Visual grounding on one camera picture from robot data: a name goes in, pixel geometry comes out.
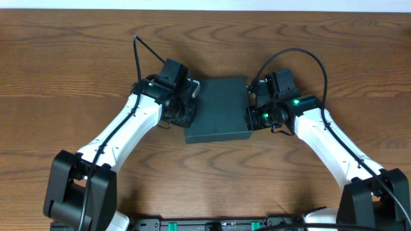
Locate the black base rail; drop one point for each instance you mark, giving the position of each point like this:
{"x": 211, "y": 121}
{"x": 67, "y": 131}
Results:
{"x": 280, "y": 222}

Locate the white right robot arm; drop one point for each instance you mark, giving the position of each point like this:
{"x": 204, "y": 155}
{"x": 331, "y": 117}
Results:
{"x": 371, "y": 195}

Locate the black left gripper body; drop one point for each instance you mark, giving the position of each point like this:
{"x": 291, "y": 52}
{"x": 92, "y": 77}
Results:
{"x": 189, "y": 114}

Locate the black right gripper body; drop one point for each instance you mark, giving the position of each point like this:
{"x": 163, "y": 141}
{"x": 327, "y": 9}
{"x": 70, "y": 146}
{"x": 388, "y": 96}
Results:
{"x": 262, "y": 117}

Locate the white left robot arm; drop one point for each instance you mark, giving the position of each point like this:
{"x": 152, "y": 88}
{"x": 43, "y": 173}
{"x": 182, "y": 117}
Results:
{"x": 82, "y": 186}

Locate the dark green box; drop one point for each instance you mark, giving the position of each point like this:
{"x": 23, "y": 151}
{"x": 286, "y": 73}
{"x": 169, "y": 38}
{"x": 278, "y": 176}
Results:
{"x": 221, "y": 113}

